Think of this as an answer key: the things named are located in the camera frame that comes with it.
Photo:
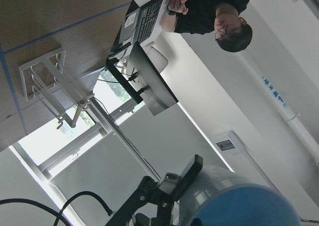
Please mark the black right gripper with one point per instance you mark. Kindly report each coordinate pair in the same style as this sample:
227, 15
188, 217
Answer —
147, 191

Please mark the light blue cup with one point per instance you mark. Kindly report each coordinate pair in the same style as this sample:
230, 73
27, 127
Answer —
219, 197

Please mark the black computer monitor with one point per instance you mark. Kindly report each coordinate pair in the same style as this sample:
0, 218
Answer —
144, 67

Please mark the seated person black shirt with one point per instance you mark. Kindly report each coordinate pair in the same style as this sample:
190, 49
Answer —
222, 17

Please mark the black keyboard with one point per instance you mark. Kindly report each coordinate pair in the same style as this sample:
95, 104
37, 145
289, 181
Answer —
146, 21

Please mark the black box with label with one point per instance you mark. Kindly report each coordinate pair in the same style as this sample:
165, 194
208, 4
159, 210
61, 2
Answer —
127, 28

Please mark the blue tape grid lines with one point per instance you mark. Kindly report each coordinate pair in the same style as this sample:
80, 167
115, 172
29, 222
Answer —
5, 64

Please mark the white wall electrical box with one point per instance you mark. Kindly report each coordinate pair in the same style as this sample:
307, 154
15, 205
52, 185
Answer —
228, 142

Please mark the white wall pipe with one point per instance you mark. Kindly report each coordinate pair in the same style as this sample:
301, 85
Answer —
280, 105

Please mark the aluminium frame post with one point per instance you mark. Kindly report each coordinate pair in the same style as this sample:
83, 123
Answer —
109, 126

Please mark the white wire cup rack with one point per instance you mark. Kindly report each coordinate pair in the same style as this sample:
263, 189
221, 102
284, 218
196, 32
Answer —
42, 76

